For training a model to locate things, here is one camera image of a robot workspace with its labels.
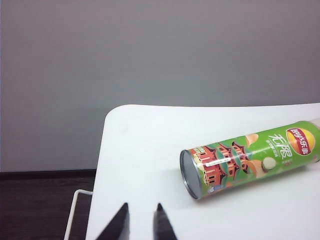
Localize green tub of chips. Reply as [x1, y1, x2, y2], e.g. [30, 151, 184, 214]
[179, 119, 320, 200]

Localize black wall baseboard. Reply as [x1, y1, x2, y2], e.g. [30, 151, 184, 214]
[0, 169, 98, 180]

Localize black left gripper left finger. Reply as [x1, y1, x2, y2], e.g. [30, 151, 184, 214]
[96, 202, 131, 240]

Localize white wire frame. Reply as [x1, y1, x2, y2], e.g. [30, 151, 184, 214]
[62, 189, 95, 240]

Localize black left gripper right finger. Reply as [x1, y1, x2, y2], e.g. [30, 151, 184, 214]
[152, 202, 179, 240]

